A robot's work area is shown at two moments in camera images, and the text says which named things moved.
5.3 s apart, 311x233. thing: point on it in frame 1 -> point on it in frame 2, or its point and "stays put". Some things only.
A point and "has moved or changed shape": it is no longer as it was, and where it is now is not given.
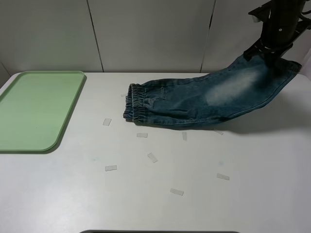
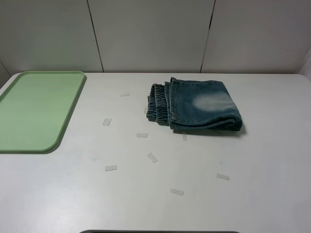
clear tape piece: (107, 122) stays put
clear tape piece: (111, 168) stays put
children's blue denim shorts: (209, 97) has moved or changed shape
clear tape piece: (142, 135) stays put
